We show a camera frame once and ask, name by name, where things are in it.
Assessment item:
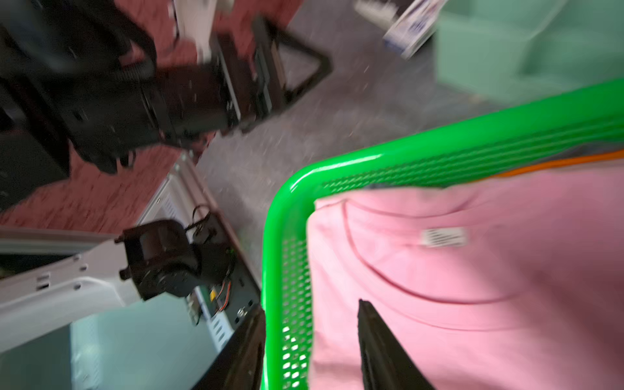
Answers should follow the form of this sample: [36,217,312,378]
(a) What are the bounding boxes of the white perforated vent strip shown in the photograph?
[185,287,234,354]

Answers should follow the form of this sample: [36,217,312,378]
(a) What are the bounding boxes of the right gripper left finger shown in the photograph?
[192,306,267,390]

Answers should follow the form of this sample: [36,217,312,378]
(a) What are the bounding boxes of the orange t-shirt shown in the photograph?
[488,149,623,179]

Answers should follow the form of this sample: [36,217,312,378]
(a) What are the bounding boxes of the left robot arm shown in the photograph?
[1,1,332,351]

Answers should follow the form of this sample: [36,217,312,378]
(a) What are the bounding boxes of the green plastic basket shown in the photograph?
[262,80,623,389]

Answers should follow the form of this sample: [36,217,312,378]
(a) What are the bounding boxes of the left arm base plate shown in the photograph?
[187,215,260,331]

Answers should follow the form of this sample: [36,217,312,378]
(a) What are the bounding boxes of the mint green file organizer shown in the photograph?
[434,1,623,104]

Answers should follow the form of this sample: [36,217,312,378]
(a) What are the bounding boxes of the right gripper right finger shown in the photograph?
[357,300,434,390]

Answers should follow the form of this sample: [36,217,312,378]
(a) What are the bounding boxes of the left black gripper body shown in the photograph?
[217,16,333,134]

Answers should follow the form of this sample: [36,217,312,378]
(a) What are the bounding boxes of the white red blue booklet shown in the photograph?
[383,0,447,59]

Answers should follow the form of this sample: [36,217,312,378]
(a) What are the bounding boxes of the pink t-shirt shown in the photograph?
[306,162,623,389]

